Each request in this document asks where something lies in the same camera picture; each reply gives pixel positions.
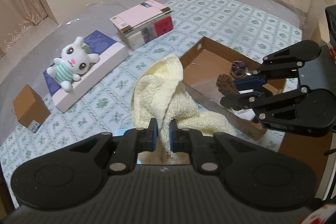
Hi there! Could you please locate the brown knitted scrunchie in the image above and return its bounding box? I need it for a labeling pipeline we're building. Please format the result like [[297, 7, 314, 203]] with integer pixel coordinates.
[[216, 74, 239, 96]]

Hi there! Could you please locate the purple velvet scrunchie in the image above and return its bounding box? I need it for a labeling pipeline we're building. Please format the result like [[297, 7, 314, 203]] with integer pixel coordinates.
[[230, 60, 247, 79]]

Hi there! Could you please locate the yellow terry towel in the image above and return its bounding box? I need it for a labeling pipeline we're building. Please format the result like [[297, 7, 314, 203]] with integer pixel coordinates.
[[131, 54, 236, 165]]

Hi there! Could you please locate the blue surgical face mask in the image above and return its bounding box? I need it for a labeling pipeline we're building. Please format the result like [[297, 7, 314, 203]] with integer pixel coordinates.
[[113, 128, 129, 136]]

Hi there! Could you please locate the open brown cardboard box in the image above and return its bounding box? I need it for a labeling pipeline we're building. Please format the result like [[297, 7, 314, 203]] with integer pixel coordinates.
[[179, 36, 287, 141]]

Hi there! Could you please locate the green floral tablecloth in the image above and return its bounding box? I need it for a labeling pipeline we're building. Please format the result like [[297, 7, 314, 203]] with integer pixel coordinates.
[[1, 0, 302, 182]]

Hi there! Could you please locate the white flat box blue top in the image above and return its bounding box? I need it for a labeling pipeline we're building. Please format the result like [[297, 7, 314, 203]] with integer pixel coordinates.
[[44, 31, 129, 112]]

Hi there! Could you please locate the white bunny plush toy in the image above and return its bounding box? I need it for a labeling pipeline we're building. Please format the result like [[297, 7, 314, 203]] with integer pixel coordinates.
[[46, 36, 100, 92]]

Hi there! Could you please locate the small brown cardboard box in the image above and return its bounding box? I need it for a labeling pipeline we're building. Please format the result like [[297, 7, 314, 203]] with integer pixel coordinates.
[[13, 84, 50, 133]]

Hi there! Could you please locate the stack of books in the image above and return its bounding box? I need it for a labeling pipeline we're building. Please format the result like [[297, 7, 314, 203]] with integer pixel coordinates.
[[109, 0, 173, 51]]

